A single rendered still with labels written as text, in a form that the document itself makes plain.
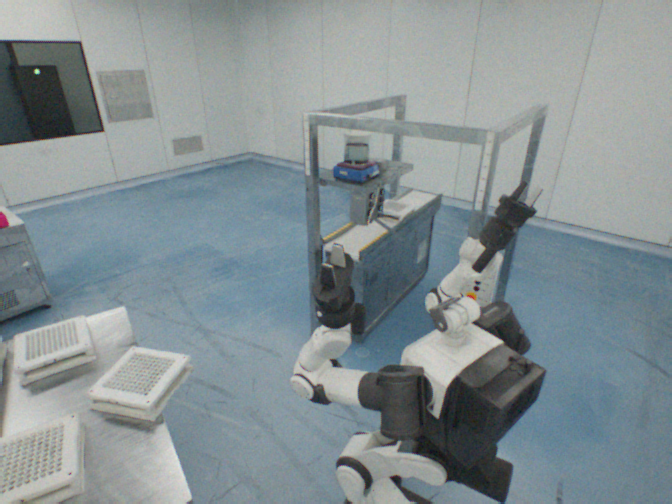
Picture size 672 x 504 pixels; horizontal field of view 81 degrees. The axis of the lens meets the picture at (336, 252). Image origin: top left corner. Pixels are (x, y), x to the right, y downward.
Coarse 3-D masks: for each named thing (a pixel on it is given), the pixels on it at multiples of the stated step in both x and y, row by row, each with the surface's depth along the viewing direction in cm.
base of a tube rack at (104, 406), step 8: (192, 368) 150; (184, 376) 145; (176, 384) 141; (168, 392) 137; (160, 400) 134; (96, 408) 133; (104, 408) 132; (112, 408) 131; (120, 408) 131; (128, 408) 131; (136, 408) 131; (160, 408) 132; (136, 416) 130; (144, 416) 129; (152, 416) 128
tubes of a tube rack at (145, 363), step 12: (132, 360) 144; (144, 360) 144; (156, 360) 144; (120, 372) 138; (132, 372) 138; (144, 372) 139; (156, 372) 139; (120, 384) 133; (132, 384) 133; (144, 384) 134
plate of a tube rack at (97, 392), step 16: (128, 352) 149; (144, 352) 149; (160, 352) 149; (112, 368) 141; (144, 368) 141; (176, 368) 141; (96, 384) 135; (160, 384) 134; (112, 400) 129; (128, 400) 128; (144, 400) 128
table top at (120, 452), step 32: (96, 320) 178; (128, 320) 178; (96, 352) 159; (32, 384) 144; (64, 384) 144; (0, 416) 131; (32, 416) 131; (96, 416) 131; (128, 416) 131; (160, 416) 131; (96, 448) 121; (128, 448) 121; (160, 448) 121; (96, 480) 112; (128, 480) 112; (160, 480) 112
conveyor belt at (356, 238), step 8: (400, 200) 327; (408, 200) 327; (416, 200) 327; (424, 200) 327; (416, 208) 310; (368, 224) 282; (376, 224) 282; (392, 224) 282; (352, 232) 269; (360, 232) 269; (368, 232) 269; (376, 232) 269; (336, 240) 258; (344, 240) 258; (352, 240) 258; (360, 240) 258; (368, 240) 258; (328, 248) 251; (344, 248) 248; (352, 248) 248; (360, 248) 248; (352, 256) 241
